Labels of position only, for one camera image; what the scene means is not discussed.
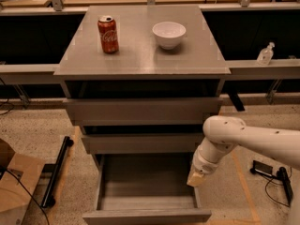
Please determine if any grey middle drawer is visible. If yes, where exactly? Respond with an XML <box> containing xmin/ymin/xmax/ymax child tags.
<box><xmin>82</xmin><ymin>133</ymin><xmax>203</xmax><ymax>154</ymax></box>

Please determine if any clear sanitizer bottle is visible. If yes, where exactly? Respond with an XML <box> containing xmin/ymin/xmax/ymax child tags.
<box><xmin>257</xmin><ymin>42</ymin><xmax>275</xmax><ymax>66</ymax></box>

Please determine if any red cola can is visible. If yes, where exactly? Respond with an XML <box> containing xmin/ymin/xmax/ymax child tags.
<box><xmin>97</xmin><ymin>15</ymin><xmax>119</xmax><ymax>53</ymax></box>

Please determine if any black floor stand right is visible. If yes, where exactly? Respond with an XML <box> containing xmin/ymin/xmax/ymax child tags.
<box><xmin>277</xmin><ymin>167</ymin><xmax>293</xmax><ymax>204</ymax></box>

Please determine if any grey bottom drawer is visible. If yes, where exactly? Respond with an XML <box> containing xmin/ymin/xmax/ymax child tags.
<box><xmin>82</xmin><ymin>153</ymin><xmax>211</xmax><ymax>225</ymax></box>

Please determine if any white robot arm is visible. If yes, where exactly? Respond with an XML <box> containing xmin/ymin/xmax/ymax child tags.
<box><xmin>187</xmin><ymin>115</ymin><xmax>300</xmax><ymax>188</ymax></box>

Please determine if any grey drawer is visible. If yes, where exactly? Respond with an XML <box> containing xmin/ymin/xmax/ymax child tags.
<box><xmin>82</xmin><ymin>133</ymin><xmax>203</xmax><ymax>154</ymax></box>
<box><xmin>64</xmin><ymin>97</ymin><xmax>222</xmax><ymax>126</ymax></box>
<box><xmin>82</xmin><ymin>153</ymin><xmax>211</xmax><ymax>225</ymax></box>

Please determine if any grey metal rail frame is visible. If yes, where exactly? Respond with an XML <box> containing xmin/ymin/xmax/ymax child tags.
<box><xmin>0</xmin><ymin>3</ymin><xmax>300</xmax><ymax>83</ymax></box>

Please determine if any grey drawer cabinet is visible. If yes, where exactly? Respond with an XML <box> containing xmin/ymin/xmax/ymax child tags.
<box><xmin>55</xmin><ymin>6</ymin><xmax>230</xmax><ymax>156</ymax></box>

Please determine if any grey top drawer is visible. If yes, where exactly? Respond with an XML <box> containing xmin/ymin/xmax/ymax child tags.
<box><xmin>64</xmin><ymin>97</ymin><xmax>222</xmax><ymax>126</ymax></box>

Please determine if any brown cardboard box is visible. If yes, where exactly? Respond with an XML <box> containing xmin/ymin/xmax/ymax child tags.
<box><xmin>0</xmin><ymin>139</ymin><xmax>45</xmax><ymax>225</ymax></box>

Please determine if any black cable on box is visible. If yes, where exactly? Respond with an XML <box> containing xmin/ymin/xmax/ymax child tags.
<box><xmin>0</xmin><ymin>166</ymin><xmax>51</xmax><ymax>225</ymax></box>

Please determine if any black metal floor bar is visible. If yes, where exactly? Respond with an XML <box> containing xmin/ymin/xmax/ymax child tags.
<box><xmin>41</xmin><ymin>136</ymin><xmax>74</xmax><ymax>208</ymax></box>

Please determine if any white ceramic bowl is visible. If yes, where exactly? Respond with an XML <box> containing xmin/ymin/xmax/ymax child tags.
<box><xmin>152</xmin><ymin>22</ymin><xmax>187</xmax><ymax>50</ymax></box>

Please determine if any small black floor device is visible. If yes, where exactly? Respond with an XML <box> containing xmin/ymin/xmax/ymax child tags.
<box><xmin>250</xmin><ymin>160</ymin><xmax>273</xmax><ymax>177</ymax></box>

